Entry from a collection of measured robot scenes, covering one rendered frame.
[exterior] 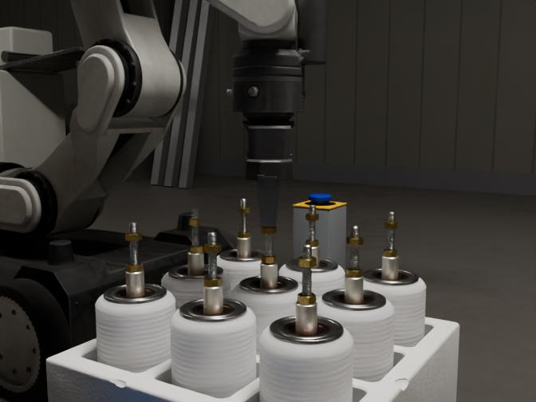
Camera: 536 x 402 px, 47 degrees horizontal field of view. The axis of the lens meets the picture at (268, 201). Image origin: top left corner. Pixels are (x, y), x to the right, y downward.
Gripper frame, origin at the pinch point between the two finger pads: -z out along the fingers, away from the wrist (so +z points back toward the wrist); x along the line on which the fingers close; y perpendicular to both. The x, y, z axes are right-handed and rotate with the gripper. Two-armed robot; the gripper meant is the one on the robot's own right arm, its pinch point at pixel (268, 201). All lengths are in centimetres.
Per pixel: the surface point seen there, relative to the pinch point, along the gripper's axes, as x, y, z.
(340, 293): -4.5, -8.6, -10.7
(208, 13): 320, 24, 71
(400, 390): -14.9, -13.5, -18.3
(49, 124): 381, 144, 2
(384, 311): -9.8, -12.9, -11.2
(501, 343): 42, -50, -36
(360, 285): -7.5, -10.4, -8.9
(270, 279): -1.0, -0.3, -9.9
